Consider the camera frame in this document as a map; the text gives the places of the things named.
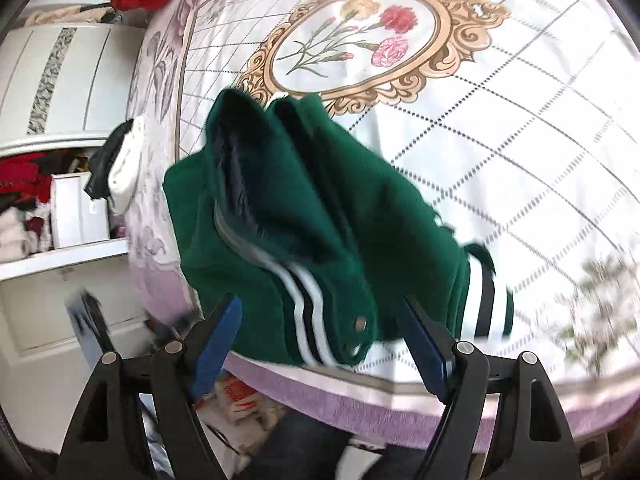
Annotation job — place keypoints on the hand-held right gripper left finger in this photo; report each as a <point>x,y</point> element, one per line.
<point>215,350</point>

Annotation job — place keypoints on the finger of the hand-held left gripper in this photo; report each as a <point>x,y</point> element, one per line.
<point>87,320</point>

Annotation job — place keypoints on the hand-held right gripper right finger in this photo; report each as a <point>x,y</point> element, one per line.
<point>427,350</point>

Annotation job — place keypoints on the green varsity jacket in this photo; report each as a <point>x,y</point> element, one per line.
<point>310,210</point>

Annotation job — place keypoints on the orange printed bag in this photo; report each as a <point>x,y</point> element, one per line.
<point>240,395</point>

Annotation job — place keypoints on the white storage shelf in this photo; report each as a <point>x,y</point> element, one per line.
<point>50,260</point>

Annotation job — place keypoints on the person's leg in dark pants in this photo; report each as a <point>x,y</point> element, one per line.
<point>300,450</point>

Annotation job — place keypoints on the black cloth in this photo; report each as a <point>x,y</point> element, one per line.
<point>102,165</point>

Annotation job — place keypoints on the white floral printed mat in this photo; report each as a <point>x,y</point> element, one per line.
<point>500,135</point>

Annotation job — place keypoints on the beige hanging cloth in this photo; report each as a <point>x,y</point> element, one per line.
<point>60,14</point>

